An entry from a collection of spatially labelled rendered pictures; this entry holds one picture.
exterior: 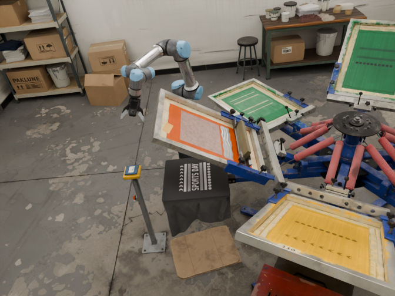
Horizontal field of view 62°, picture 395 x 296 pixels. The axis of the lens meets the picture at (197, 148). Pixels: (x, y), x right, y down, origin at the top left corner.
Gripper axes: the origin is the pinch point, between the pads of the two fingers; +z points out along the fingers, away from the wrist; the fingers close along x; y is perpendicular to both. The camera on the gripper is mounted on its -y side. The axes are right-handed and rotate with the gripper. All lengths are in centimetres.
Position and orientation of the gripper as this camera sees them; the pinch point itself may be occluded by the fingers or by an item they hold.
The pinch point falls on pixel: (132, 121)
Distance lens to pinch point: 219.0
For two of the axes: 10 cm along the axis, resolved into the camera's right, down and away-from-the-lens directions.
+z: -1.9, 7.7, 6.1
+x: -9.8, -1.4, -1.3
